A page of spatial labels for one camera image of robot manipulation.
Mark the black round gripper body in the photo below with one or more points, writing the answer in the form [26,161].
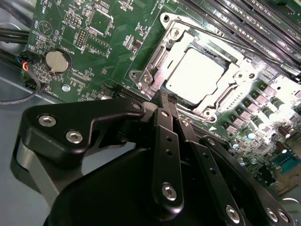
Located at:
[105,200]

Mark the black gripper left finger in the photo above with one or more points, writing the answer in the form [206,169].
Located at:
[105,110]

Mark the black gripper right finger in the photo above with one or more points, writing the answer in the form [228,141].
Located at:
[240,181]

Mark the metal frame socket cover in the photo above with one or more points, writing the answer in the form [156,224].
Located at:
[176,50]

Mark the silver square CPU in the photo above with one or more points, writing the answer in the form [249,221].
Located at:
[195,75]

